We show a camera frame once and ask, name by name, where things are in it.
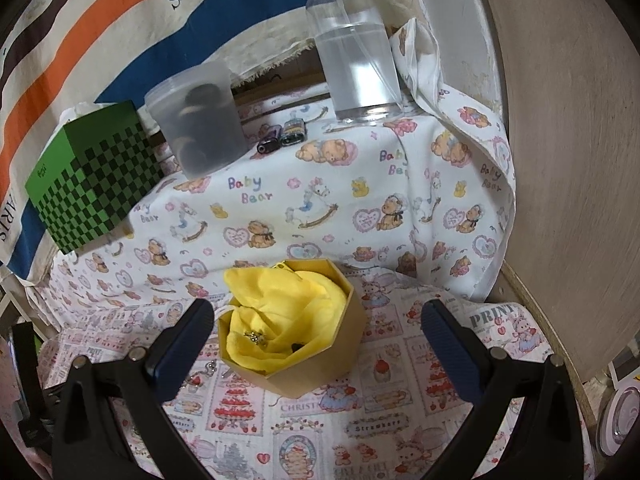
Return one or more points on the translucent plastic container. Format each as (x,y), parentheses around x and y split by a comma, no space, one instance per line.
(200,125)

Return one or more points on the clear spray bottle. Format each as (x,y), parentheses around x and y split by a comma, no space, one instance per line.
(355,60)

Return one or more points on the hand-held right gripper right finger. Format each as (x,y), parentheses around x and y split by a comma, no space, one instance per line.
(450,350)

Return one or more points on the gold hexagonal box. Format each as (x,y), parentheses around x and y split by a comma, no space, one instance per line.
(310,370)

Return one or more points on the small grey lighter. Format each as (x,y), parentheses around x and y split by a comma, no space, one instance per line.
(294,132)

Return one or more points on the silver jewelry piece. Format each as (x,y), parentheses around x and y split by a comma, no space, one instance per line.
(256,339)
(205,372)

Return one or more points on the pink stamp printed cloth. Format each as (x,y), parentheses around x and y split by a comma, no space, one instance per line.
(350,435)

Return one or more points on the purple pen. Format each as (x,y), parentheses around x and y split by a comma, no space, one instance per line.
(270,139)

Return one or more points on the green checkered box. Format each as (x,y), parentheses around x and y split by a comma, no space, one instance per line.
(95,185)

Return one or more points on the striped cloth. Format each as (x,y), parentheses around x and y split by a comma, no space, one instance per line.
(100,25)

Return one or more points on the yellow cloth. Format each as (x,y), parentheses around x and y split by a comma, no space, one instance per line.
(280,315)

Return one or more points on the round wooden board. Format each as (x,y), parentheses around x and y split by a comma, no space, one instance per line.
(565,160)

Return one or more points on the bear printed white cloth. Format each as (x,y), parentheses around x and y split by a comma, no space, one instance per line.
(350,200)

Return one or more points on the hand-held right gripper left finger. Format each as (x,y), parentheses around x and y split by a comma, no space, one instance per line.
(180,350)

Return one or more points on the white round appliance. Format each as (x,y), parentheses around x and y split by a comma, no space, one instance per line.
(622,417)

